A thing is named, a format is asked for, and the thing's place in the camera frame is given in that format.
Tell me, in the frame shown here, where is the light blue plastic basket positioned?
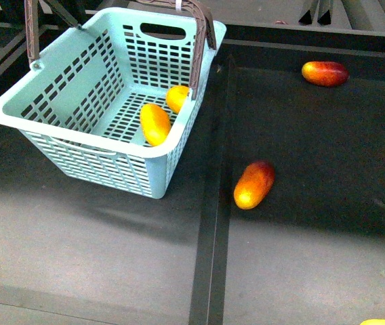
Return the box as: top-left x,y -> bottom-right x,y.
0,7 -> 218,198

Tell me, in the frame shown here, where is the red yellow mango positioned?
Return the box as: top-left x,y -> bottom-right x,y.
233,160 -> 275,210

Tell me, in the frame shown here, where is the red mango far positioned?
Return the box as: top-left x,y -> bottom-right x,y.
301,61 -> 349,87

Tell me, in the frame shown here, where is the black produce display shelf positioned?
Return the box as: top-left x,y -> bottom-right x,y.
0,1 -> 385,324

